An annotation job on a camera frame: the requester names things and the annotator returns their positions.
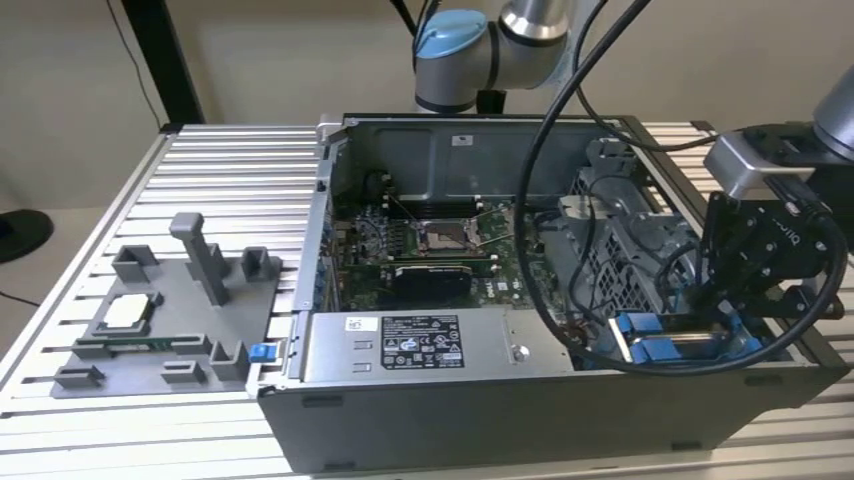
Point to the black graphics card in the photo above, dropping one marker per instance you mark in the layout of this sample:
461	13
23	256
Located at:
427	285

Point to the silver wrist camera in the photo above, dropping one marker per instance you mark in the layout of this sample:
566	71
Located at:
734	165

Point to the blue disk carrier in bay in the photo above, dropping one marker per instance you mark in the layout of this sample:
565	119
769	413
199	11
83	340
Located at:
657	351

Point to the open black PC case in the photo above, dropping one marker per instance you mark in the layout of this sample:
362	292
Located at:
467	425

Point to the grey metal drive cage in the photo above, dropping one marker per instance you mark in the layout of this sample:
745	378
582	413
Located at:
621	260

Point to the blue case latch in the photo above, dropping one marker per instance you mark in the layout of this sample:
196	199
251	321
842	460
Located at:
262	352

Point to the CPU socket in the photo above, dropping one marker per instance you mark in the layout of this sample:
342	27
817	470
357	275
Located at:
443	240

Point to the hard disk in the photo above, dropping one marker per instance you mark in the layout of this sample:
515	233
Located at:
690	336

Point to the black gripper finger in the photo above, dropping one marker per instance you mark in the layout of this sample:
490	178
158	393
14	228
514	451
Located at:
788	300
730	250

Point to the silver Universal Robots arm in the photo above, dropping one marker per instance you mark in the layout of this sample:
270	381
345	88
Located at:
461	70

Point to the silver power supply unit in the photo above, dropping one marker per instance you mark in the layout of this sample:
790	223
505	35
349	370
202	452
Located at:
467	350

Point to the black round stand foot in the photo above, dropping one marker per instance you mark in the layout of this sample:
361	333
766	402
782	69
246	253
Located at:
23	232

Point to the green motherboard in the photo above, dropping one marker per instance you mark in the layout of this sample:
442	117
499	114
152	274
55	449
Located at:
494	285

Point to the silver CPU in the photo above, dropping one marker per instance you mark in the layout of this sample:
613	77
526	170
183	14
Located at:
127	311

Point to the black upright frame post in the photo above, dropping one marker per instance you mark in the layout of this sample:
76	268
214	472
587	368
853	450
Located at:
167	60

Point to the grey parts rack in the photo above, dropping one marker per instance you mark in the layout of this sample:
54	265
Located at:
174	300

